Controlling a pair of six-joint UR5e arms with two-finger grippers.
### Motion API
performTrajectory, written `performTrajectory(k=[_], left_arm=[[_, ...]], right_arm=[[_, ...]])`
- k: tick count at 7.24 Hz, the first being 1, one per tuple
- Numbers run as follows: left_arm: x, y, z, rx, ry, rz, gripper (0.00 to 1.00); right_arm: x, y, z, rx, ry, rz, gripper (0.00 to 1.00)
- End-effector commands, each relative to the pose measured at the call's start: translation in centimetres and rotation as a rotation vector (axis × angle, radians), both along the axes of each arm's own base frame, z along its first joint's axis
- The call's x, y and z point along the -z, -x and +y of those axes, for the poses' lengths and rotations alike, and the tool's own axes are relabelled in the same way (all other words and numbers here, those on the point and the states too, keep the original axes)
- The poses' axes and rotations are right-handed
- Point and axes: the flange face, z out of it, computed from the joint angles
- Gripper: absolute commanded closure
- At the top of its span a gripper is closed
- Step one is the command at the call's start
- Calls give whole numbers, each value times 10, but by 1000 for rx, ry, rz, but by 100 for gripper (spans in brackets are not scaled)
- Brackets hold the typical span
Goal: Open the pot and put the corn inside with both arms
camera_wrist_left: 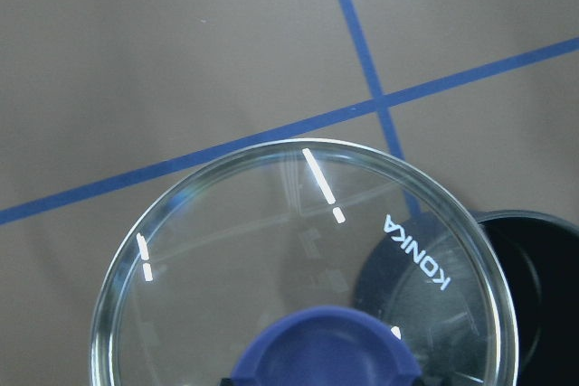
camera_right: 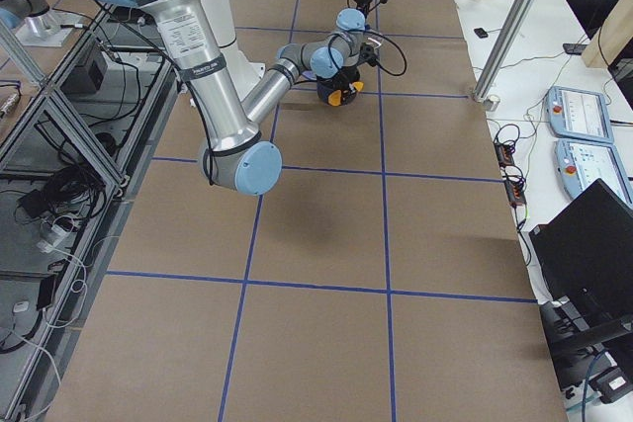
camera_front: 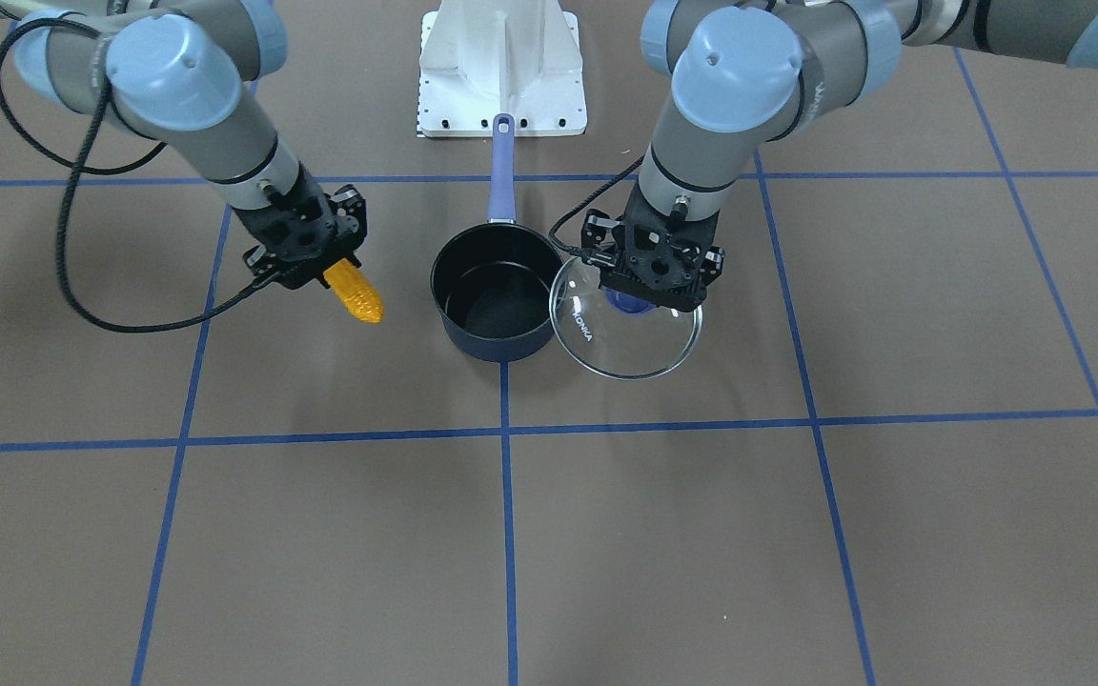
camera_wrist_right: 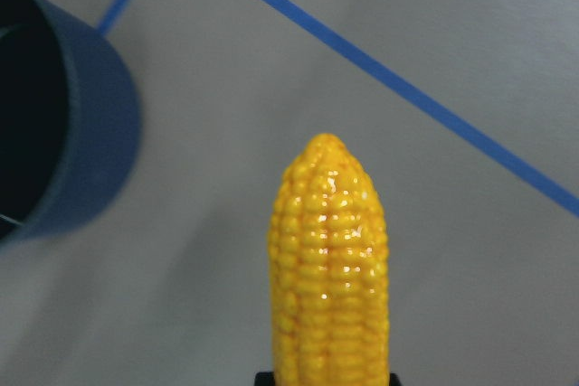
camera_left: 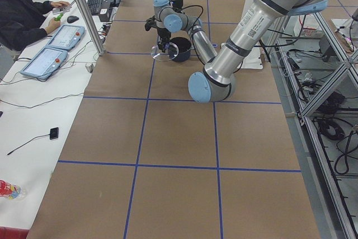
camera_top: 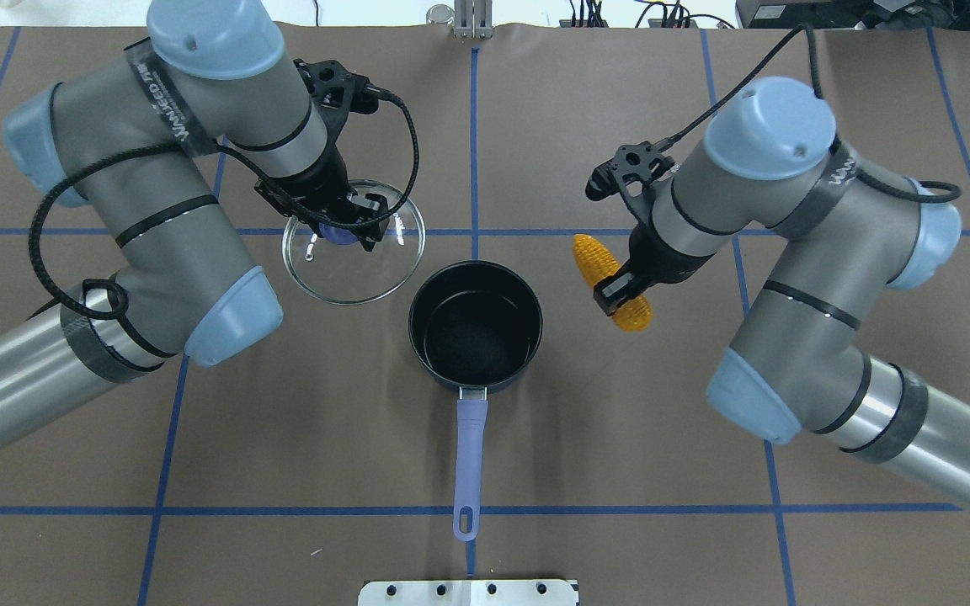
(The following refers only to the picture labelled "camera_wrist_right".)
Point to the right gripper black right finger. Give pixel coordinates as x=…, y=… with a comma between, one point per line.
x=394, y=380

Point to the yellow corn cob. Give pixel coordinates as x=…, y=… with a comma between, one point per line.
x=328, y=252

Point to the dark blue pot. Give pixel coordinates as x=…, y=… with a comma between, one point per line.
x=70, y=121

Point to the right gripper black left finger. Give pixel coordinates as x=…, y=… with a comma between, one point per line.
x=264, y=379

